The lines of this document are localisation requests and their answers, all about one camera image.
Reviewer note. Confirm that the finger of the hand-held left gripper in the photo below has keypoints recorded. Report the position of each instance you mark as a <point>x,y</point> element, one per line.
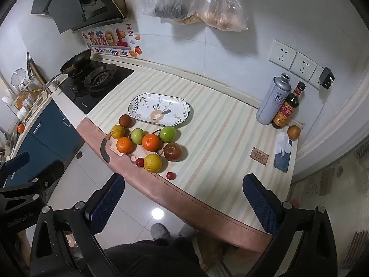
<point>46,173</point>
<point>18,162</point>

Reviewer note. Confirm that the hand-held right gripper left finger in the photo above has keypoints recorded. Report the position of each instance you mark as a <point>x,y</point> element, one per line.
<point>105,200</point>

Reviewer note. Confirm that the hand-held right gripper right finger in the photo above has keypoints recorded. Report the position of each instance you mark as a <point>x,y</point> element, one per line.
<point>259,205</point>

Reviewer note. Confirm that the small red fruit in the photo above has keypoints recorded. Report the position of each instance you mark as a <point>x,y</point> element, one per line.
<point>139,162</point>
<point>170,175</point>

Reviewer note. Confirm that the orange tangerine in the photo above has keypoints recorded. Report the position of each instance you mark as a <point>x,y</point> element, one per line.
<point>124,145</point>
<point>150,142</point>

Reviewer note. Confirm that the yellow citrus fruit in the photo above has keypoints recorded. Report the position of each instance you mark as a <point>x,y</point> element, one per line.
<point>152,163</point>
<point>118,132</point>

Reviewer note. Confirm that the green apple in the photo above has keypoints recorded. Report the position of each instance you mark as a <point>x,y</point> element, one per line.
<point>137,135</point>
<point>168,133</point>

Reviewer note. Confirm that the brown round fruit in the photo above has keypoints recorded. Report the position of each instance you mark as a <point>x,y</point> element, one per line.
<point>125,120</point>

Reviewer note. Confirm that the dark red apple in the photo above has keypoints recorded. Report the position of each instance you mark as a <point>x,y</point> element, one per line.
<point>172,151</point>

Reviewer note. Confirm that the patterned ceramic plate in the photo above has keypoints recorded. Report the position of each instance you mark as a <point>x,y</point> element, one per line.
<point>161,106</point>

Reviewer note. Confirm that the orange fruit on counter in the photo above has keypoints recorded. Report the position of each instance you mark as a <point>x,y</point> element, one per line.
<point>20,128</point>

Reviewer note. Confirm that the blue kitchen cabinet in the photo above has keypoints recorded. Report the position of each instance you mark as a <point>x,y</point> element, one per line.
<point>49,132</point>

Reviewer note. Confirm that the cat-shaped mat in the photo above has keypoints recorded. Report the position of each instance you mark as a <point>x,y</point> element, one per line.
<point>104,154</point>

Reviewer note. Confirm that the brown sewn label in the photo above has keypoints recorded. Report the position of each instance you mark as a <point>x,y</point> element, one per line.
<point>260,155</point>

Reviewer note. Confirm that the grey slipper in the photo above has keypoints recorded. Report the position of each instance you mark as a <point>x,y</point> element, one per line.
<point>160,230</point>
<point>187,230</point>

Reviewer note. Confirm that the white tissue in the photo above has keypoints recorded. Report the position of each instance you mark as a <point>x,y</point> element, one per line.
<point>282,144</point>

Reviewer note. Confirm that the striped table mat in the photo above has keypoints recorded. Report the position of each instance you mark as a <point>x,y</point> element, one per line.
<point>219,138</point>

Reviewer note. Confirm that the person's dark trousers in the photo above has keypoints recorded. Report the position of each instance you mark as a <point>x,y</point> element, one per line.
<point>155,259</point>

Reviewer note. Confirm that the brown pear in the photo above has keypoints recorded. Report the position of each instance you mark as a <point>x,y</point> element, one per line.
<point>293,132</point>

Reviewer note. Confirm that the metal dish rack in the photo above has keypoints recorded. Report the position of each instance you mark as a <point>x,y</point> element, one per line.
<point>20,80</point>

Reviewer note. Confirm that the dark sauce bottle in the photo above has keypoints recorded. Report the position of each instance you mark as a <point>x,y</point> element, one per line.
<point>285,112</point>

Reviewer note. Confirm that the grey gas canister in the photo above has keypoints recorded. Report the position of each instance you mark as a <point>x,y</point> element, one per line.
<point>271,104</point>

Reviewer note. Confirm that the black gas stove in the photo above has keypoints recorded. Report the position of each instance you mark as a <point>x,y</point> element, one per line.
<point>95,83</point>

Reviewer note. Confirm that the black frying pan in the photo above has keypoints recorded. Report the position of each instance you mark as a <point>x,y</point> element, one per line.
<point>76,62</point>

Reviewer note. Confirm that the black plug adapter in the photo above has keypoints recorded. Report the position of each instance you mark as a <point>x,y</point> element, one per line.
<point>327,78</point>

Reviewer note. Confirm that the grey range hood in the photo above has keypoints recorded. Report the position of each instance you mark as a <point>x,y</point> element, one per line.
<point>72,3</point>

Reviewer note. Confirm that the plastic bag with brown contents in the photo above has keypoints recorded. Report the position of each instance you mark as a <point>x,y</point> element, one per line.
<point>222,14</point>

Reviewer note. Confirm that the white wall socket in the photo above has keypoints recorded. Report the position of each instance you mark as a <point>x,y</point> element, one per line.
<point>282,54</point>
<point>303,67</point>
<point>315,78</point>

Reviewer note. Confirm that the colourful wall sticker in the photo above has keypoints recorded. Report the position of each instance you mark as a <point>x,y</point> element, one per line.
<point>109,39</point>

